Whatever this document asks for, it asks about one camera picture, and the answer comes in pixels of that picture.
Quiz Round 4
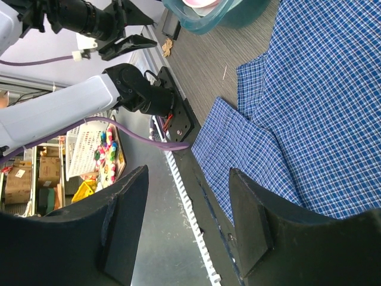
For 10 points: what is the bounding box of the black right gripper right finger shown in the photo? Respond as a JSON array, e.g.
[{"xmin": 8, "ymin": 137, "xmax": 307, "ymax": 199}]
[{"xmin": 229, "ymin": 169, "xmax": 380, "ymax": 285}]

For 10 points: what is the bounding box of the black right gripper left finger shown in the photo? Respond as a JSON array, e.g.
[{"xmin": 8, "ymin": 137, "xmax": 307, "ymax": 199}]
[{"xmin": 1, "ymin": 166, "xmax": 149, "ymax": 285}]

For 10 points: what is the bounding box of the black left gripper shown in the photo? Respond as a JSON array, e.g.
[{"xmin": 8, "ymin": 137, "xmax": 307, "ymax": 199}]
[{"xmin": 95, "ymin": 0, "xmax": 157, "ymax": 61}]

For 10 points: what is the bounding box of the gold leaf brooch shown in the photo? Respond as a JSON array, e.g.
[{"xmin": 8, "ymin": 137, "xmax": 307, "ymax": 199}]
[{"xmin": 161, "ymin": 38, "xmax": 173, "ymax": 57}]

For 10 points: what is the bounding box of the blue plaid shirt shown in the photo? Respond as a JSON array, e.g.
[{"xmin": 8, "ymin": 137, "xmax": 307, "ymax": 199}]
[{"xmin": 192, "ymin": 1, "xmax": 380, "ymax": 220}]

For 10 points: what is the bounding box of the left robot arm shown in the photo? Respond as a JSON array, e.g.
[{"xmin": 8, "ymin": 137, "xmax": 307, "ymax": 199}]
[{"xmin": 1, "ymin": 1, "xmax": 176, "ymax": 154}]

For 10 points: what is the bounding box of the black display box front-left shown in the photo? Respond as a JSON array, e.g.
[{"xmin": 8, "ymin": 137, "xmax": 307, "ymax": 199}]
[{"xmin": 162, "ymin": 11, "xmax": 181, "ymax": 41}]

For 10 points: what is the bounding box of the yellow plastic item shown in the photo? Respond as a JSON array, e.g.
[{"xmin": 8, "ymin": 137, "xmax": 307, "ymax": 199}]
[{"xmin": 71, "ymin": 180, "xmax": 98, "ymax": 203}]

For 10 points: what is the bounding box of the pink plate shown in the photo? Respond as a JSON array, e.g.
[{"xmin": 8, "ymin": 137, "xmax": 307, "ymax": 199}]
[{"xmin": 182, "ymin": 0, "xmax": 220, "ymax": 8}]

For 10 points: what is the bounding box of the colourful toy board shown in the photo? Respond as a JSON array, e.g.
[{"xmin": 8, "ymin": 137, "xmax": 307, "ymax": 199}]
[{"xmin": 95, "ymin": 123, "xmax": 126, "ymax": 191}]

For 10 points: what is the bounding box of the cardboard box right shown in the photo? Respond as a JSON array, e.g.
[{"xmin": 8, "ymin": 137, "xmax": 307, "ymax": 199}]
[{"xmin": 38, "ymin": 157, "xmax": 61, "ymax": 188}]

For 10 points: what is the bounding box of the cardboard box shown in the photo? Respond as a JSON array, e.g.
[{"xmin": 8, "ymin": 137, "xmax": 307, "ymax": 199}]
[
  {"xmin": 5, "ymin": 166, "xmax": 32, "ymax": 204},
  {"xmin": 38, "ymin": 157, "xmax": 61, "ymax": 188}
]

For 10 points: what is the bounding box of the teal plastic tray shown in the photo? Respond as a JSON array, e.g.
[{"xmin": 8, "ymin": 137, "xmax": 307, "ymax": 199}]
[{"xmin": 163, "ymin": 0, "xmax": 270, "ymax": 35}]

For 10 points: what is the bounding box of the cardboard box left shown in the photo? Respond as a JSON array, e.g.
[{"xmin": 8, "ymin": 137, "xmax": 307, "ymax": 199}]
[{"xmin": 5, "ymin": 166, "xmax": 32, "ymax": 204}]

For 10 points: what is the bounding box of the white slotted basket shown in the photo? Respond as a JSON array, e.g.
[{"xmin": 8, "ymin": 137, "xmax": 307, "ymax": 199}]
[{"xmin": 65, "ymin": 120, "xmax": 108, "ymax": 180}]

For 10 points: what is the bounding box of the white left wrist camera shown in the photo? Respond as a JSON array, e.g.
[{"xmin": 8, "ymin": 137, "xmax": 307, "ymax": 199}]
[{"xmin": 76, "ymin": 33, "xmax": 98, "ymax": 60}]

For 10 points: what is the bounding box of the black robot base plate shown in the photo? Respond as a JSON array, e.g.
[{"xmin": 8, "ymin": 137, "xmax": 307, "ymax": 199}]
[{"xmin": 157, "ymin": 67, "xmax": 246, "ymax": 285}]

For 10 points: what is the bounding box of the white slotted cable duct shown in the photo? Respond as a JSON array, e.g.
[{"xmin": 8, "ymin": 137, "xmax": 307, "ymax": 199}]
[{"xmin": 160, "ymin": 142, "xmax": 224, "ymax": 286}]

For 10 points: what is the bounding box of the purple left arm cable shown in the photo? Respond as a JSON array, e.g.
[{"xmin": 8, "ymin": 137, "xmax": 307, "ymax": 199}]
[{"xmin": 0, "ymin": 54, "xmax": 191, "ymax": 164}]

